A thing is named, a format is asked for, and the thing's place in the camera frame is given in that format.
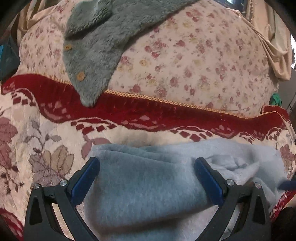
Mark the beige curtain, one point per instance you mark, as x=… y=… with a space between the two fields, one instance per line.
x=42 y=24

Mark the red floral plush blanket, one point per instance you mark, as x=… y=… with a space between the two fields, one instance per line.
x=46 y=134

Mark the light grey fleece pants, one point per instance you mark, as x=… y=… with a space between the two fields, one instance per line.
x=152 y=193

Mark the floral quilted bedspread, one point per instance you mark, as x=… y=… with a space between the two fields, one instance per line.
x=204 y=55

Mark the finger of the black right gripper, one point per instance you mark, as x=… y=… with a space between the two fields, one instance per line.
x=287 y=185

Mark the green fabric item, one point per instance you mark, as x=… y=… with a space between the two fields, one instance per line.
x=275 y=100

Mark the blue plastic bag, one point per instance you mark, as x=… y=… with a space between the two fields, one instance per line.
x=9 y=60

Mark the green fuzzy buttoned jacket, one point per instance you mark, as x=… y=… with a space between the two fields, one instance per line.
x=96 y=35

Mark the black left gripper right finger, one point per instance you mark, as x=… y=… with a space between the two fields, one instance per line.
x=253 y=222

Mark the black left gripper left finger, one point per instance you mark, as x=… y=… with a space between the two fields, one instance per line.
x=41 y=222

